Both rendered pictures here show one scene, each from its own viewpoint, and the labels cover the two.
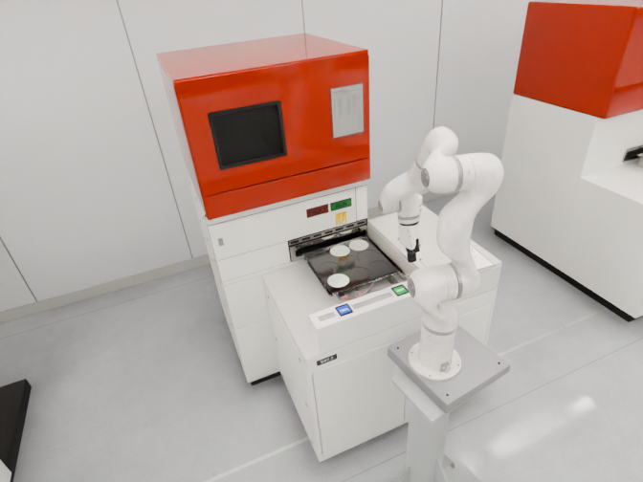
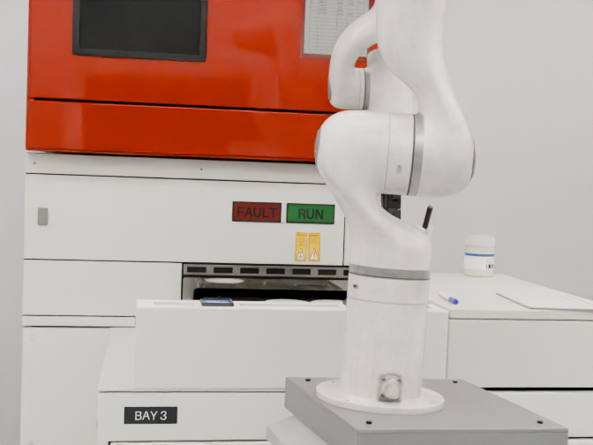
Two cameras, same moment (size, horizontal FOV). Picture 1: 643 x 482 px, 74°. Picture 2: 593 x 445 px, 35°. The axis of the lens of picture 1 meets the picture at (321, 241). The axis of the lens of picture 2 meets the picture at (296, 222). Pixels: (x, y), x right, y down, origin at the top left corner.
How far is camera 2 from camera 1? 111 cm
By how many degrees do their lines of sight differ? 32
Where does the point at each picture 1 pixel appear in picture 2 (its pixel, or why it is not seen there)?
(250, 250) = (98, 256)
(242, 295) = (57, 366)
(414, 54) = (580, 124)
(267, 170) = (161, 81)
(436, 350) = (368, 327)
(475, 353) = (489, 409)
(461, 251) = (416, 44)
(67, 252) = not seen: outside the picture
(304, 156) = (240, 73)
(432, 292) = (350, 136)
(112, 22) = not seen: outside the picture
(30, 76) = not seen: outside the picture
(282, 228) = (176, 228)
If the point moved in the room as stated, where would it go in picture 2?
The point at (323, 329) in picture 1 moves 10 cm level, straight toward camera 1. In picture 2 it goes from (153, 314) to (133, 323)
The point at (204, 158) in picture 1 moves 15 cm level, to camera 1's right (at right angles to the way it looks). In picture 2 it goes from (49, 23) to (113, 24)
